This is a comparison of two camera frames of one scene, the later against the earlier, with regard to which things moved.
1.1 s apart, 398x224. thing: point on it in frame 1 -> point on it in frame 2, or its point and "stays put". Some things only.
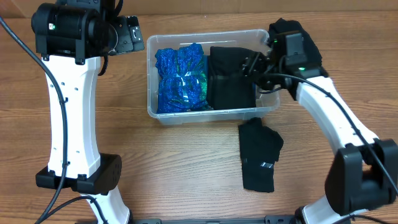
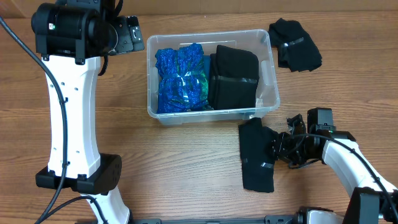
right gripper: [255, 65] -> [282, 151]
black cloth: [260, 149] stays put
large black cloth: [229, 87] stays put
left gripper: [131, 35] stays put
